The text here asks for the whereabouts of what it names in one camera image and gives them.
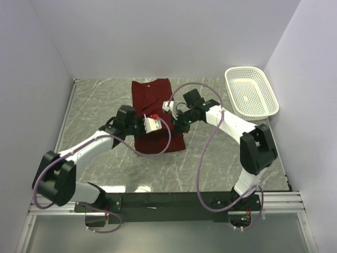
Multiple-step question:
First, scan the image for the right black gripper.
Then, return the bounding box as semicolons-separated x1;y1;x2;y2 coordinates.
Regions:
170;108;197;134

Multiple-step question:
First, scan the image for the dark red polo shirt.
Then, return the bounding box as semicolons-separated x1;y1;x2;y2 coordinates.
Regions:
131;79;186;154

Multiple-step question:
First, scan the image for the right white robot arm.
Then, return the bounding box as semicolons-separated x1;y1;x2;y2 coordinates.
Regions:
163;89;278;210

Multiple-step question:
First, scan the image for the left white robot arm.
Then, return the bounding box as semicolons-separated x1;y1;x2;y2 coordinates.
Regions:
32;105;144;212

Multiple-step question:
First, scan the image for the white perforated plastic basket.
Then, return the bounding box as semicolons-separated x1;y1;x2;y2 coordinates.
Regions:
224;66;280;121

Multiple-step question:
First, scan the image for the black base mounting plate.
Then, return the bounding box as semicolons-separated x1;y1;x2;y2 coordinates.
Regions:
74;191;261;227

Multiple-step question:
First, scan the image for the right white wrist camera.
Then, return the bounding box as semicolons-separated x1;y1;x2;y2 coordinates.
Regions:
162;101;177;119

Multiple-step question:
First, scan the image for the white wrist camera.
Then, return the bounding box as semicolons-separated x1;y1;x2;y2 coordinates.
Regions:
144;114;162;134
162;101;177;119

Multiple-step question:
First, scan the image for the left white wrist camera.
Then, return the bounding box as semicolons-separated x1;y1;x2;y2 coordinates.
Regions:
144;114;162;134

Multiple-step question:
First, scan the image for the aluminium frame rail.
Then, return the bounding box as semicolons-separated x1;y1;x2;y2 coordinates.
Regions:
27;192;306;216

